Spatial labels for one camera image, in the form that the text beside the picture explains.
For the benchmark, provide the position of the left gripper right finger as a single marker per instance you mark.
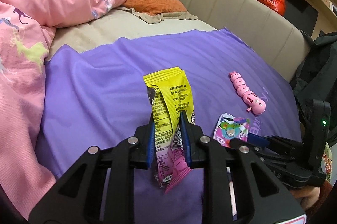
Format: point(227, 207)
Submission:
point(237, 186)

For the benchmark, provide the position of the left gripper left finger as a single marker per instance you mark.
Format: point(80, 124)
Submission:
point(99, 186)

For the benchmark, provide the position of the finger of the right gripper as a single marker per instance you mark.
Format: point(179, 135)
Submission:
point(257, 140)

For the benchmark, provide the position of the pink cartoon packet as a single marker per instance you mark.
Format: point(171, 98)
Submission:
point(229, 127)

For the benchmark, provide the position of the yellow pink snack packet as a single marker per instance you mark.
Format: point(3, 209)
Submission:
point(171, 123)

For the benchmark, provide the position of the right hand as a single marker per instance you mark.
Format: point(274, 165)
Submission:
point(312, 197)

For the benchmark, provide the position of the pink caterpillar toy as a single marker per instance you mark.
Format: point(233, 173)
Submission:
point(254, 103)

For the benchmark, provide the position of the dark jacket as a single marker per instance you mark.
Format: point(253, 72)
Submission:
point(315, 77)

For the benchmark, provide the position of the purple bed sheet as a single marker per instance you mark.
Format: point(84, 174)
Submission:
point(99, 97)

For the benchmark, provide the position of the beige bed headboard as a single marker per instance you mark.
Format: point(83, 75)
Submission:
point(270, 35)

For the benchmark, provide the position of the beige cloth under pillow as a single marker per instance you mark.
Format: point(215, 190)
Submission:
point(157, 18)

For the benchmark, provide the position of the orange pillow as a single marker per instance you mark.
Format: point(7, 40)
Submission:
point(154, 7)

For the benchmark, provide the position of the pink patterned duvet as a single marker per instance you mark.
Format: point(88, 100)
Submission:
point(27, 30)

